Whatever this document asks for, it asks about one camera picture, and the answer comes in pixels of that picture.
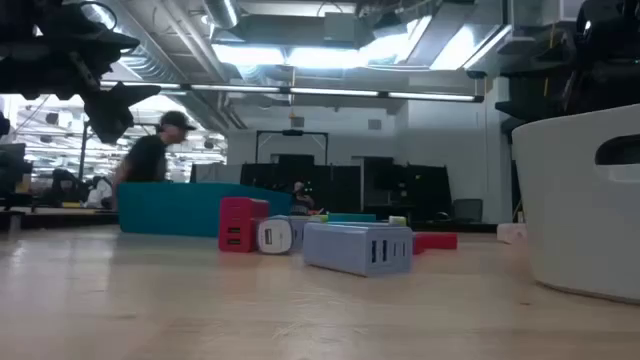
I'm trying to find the white plastic bin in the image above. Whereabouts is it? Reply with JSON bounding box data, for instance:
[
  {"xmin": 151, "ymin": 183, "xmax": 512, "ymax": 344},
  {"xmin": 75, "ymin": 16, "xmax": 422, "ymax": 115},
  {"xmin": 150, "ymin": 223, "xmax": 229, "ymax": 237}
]
[{"xmin": 511, "ymin": 102, "xmax": 640, "ymax": 305}]

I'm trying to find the wooden workbench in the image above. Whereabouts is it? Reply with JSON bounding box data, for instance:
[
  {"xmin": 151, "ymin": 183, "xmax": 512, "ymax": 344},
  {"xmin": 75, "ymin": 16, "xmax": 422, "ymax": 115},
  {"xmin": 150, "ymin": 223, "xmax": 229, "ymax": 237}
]
[{"xmin": 0, "ymin": 205, "xmax": 120, "ymax": 232}]

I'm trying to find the black partition wall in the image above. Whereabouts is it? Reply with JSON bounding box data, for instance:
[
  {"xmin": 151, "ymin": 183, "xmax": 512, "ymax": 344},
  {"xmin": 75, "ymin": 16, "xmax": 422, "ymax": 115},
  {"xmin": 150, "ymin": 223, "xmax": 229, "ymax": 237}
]
[{"xmin": 239, "ymin": 153, "xmax": 454, "ymax": 224}]

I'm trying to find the silver ribbed air duct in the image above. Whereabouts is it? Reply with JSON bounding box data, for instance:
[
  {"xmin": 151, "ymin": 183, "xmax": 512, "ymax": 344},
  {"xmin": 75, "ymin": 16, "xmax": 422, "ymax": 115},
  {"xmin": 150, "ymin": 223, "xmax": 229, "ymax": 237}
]
[{"xmin": 107, "ymin": 0, "xmax": 229, "ymax": 84}]

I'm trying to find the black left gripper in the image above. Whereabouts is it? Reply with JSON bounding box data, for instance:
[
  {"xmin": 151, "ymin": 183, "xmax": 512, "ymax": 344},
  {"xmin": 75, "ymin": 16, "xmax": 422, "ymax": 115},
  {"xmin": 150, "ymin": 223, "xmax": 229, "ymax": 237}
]
[{"xmin": 0, "ymin": 0, "xmax": 162, "ymax": 145}]

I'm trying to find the pink USB charger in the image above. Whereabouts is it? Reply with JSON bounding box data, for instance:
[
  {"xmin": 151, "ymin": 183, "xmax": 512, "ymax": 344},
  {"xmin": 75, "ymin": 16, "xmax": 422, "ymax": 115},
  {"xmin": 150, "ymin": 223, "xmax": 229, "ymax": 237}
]
[{"xmin": 496, "ymin": 222, "xmax": 528, "ymax": 246}]

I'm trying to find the black gantry frame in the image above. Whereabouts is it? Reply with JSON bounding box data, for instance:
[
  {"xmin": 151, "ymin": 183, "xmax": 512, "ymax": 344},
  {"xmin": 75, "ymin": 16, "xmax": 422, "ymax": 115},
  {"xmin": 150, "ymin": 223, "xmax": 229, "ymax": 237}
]
[
  {"xmin": 254, "ymin": 129, "xmax": 330, "ymax": 166},
  {"xmin": 78, "ymin": 119, "xmax": 92, "ymax": 181}
]

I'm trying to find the teal USB charger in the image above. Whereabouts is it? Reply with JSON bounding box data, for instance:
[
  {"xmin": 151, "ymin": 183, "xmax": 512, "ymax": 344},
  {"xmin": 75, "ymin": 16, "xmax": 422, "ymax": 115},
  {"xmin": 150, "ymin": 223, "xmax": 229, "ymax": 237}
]
[{"xmin": 327, "ymin": 212, "xmax": 377, "ymax": 224}]

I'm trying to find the long suspended light strip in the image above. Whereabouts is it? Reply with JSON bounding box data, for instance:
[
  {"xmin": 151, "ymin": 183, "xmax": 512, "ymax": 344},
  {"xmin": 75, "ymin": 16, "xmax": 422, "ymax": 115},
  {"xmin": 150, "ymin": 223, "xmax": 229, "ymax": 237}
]
[{"xmin": 99, "ymin": 81, "xmax": 485, "ymax": 104}]

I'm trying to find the grey ceiling box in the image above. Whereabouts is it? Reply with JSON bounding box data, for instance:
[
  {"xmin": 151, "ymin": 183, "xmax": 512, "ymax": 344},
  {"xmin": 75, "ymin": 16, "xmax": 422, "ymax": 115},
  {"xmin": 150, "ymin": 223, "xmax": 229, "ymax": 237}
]
[{"xmin": 323, "ymin": 11, "xmax": 358, "ymax": 44}]

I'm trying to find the yellow hanging cable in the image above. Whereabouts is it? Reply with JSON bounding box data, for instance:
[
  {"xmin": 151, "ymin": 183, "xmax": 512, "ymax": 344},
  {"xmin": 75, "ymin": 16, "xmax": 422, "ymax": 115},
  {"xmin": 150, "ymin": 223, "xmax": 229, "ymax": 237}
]
[{"xmin": 542, "ymin": 22, "xmax": 555, "ymax": 97}]

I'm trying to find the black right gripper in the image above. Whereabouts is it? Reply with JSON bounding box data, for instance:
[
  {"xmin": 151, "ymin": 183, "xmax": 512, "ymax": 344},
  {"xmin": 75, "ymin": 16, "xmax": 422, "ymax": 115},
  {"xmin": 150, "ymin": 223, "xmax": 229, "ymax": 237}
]
[{"xmin": 562, "ymin": 0, "xmax": 619, "ymax": 117}]

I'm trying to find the red USB charger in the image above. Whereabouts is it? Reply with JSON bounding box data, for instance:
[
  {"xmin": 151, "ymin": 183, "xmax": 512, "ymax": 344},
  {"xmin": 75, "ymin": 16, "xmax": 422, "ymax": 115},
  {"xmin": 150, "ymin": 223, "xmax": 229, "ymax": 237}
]
[
  {"xmin": 411, "ymin": 231, "xmax": 459, "ymax": 256},
  {"xmin": 218, "ymin": 196, "xmax": 271, "ymax": 253}
]

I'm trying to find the person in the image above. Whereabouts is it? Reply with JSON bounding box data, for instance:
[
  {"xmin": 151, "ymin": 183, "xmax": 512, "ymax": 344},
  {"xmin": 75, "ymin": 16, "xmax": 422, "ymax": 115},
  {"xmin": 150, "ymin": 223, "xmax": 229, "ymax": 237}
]
[
  {"xmin": 49, "ymin": 168, "xmax": 81, "ymax": 206},
  {"xmin": 110, "ymin": 110, "xmax": 198, "ymax": 211},
  {"xmin": 291, "ymin": 180, "xmax": 317, "ymax": 217}
]

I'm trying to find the black monitor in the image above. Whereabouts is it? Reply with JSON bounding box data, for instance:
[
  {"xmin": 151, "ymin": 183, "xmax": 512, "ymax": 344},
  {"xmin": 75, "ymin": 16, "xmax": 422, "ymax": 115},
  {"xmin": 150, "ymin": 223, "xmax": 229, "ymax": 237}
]
[{"xmin": 0, "ymin": 143, "xmax": 27, "ymax": 196}]

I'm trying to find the lavender USB charger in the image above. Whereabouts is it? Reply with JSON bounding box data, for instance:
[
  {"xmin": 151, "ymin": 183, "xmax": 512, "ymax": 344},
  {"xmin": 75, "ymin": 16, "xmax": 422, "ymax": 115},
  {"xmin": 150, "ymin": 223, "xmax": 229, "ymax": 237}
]
[
  {"xmin": 288, "ymin": 215, "xmax": 321, "ymax": 251},
  {"xmin": 302, "ymin": 221, "xmax": 414, "ymax": 279}
]

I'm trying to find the white USB charger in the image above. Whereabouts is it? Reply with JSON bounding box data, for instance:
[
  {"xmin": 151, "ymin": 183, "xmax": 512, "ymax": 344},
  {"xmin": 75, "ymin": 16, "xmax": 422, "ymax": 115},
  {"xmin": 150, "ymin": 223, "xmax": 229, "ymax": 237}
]
[{"xmin": 256, "ymin": 215, "xmax": 295, "ymax": 256}]

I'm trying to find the white ceiling unit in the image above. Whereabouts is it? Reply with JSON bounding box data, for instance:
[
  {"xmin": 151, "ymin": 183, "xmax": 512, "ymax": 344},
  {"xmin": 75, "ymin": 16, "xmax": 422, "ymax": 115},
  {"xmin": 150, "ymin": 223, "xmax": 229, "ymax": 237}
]
[{"xmin": 508, "ymin": 0, "xmax": 586, "ymax": 29}]

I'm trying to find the teal plastic bin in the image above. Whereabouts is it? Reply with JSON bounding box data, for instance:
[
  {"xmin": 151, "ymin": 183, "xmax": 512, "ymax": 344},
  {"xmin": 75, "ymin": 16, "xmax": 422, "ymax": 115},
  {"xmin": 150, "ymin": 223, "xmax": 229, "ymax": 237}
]
[{"xmin": 118, "ymin": 181, "xmax": 294, "ymax": 238}]

